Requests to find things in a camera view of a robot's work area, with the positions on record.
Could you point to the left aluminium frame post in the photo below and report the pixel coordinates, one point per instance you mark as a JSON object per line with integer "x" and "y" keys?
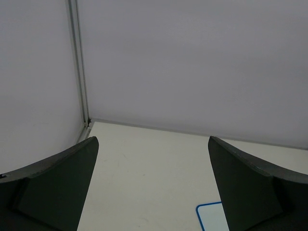
{"x": 77, "y": 49}

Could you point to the blue framed whiteboard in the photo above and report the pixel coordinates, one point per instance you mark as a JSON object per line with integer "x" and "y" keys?
{"x": 211, "y": 217}

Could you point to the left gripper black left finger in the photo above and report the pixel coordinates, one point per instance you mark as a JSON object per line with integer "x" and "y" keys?
{"x": 48, "y": 195}

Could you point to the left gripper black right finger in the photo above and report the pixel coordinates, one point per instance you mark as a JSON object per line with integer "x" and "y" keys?
{"x": 257, "y": 195}

